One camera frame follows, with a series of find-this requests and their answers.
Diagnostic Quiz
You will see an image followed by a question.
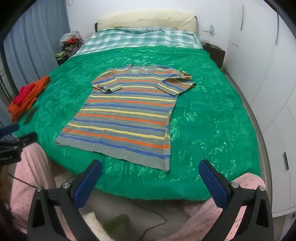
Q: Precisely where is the orange cloth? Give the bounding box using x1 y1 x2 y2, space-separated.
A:
8 76 51 123

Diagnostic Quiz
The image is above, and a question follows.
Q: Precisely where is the pile of mixed clothes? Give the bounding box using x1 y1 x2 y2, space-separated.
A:
55 31 84 64

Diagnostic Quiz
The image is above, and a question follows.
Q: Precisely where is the person's left leg pink pajama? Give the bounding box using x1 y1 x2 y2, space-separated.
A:
10 143 77 241

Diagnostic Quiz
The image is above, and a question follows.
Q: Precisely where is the striped knit sweater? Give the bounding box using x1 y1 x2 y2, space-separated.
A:
55 65 197 172

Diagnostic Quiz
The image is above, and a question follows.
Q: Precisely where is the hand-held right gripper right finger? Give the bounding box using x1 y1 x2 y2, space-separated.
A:
198 159 274 241

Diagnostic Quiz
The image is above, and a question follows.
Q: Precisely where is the white slipper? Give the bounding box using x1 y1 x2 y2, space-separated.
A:
83 212 105 233

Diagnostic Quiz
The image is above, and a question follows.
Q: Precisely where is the black phone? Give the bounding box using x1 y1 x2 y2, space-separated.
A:
24 107 38 124

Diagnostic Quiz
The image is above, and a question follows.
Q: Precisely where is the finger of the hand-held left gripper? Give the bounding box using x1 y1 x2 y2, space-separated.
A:
9 132 38 150
0 124 20 139

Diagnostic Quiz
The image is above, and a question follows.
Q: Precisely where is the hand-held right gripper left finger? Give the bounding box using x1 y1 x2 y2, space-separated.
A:
27 159 102 241

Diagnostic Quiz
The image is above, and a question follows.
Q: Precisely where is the blue wall fixture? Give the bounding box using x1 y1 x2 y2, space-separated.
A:
203 24 218 36

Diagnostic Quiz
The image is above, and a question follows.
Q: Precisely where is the green bed blanket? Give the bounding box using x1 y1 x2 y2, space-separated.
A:
11 45 262 201

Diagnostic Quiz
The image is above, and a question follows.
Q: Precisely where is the grey curtain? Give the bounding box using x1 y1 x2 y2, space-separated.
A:
3 11 71 100

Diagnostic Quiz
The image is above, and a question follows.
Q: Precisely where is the dark wooden nightstand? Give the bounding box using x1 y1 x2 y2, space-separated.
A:
201 42 226 69

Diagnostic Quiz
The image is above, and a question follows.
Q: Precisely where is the red cloth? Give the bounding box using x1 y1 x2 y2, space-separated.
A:
13 83 35 105

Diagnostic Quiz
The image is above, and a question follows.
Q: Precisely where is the white wardrobe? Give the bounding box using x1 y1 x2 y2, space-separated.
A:
229 5 296 217

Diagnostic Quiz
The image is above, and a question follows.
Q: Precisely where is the black cable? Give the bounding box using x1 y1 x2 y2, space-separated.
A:
7 173 167 233

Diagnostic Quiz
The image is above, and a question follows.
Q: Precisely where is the green slipper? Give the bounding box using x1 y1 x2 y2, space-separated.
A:
104 214 130 235

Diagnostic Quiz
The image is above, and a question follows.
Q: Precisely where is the cream padded headboard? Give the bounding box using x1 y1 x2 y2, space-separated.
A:
95 11 197 32

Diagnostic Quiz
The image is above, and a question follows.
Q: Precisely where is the green checked bed sheet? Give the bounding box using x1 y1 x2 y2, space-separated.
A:
73 27 204 56

